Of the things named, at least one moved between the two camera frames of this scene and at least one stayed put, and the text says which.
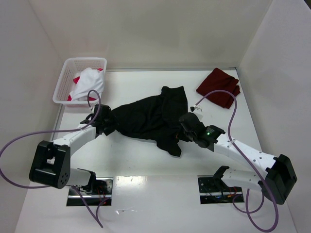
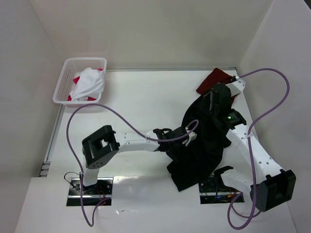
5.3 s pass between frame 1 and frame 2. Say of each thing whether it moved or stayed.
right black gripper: moved
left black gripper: moved
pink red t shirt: stayed
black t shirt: moved
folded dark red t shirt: stayed
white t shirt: stayed
